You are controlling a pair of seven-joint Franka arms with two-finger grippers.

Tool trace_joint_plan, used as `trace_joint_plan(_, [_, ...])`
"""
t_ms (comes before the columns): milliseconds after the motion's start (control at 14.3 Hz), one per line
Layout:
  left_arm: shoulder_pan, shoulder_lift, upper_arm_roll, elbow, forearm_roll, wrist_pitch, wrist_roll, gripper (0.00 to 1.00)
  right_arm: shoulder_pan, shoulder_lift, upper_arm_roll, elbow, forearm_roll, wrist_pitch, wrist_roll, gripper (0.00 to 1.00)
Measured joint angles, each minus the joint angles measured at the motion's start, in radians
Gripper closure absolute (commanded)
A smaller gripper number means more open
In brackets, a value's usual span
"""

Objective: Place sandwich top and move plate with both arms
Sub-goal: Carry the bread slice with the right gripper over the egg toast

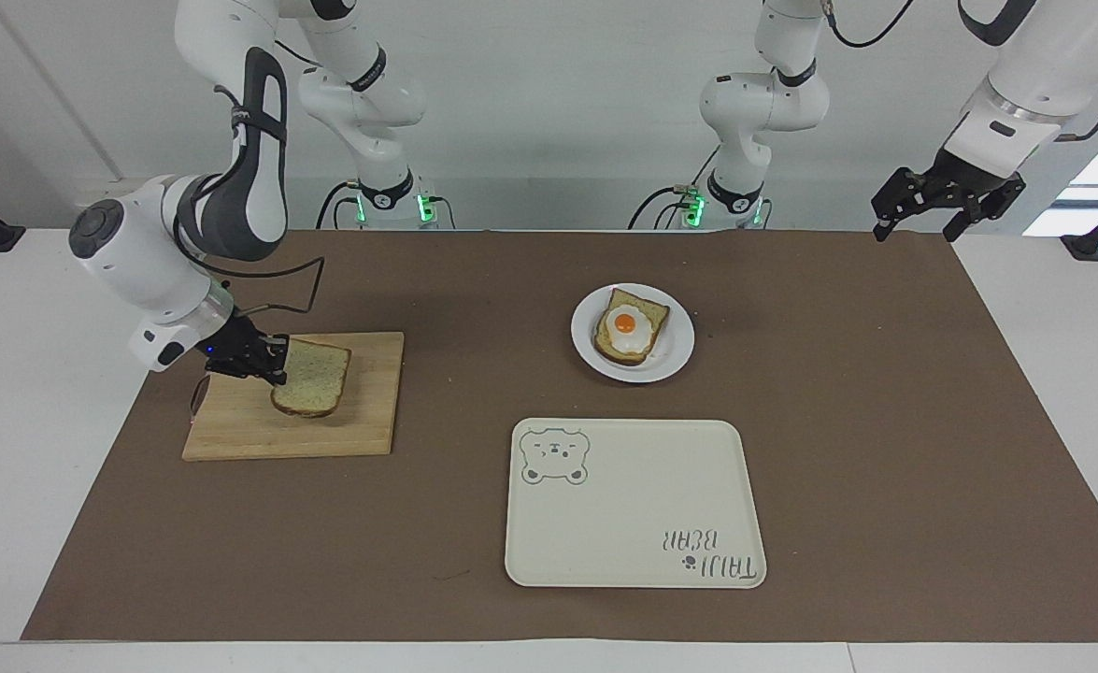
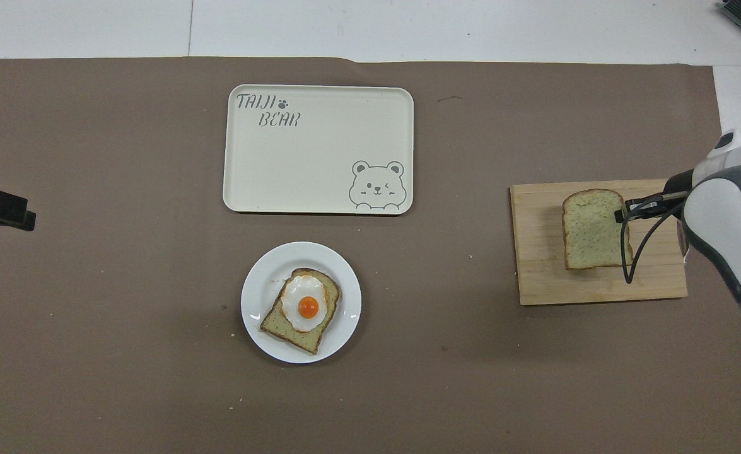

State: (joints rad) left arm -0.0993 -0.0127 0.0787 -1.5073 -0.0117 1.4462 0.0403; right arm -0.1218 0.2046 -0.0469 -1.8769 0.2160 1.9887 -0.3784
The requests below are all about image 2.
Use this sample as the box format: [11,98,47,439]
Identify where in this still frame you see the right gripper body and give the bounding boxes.
[661,169,694,219]

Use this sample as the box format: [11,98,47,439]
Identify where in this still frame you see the plain bread slice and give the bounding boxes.
[562,189,634,271]

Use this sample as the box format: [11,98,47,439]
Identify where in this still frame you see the white round plate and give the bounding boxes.
[240,242,363,364]

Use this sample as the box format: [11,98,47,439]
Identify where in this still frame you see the wooden cutting board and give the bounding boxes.
[510,179,689,306]

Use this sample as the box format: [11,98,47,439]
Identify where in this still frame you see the cream tray with bear print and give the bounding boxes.
[222,84,415,216]

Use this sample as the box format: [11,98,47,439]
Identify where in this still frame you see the fried egg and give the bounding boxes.
[280,274,329,333]

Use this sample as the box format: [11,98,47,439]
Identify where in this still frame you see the bread slice under fried egg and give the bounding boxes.
[259,268,342,355]

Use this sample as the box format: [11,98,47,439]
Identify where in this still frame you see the black cable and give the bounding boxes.
[620,201,686,284]

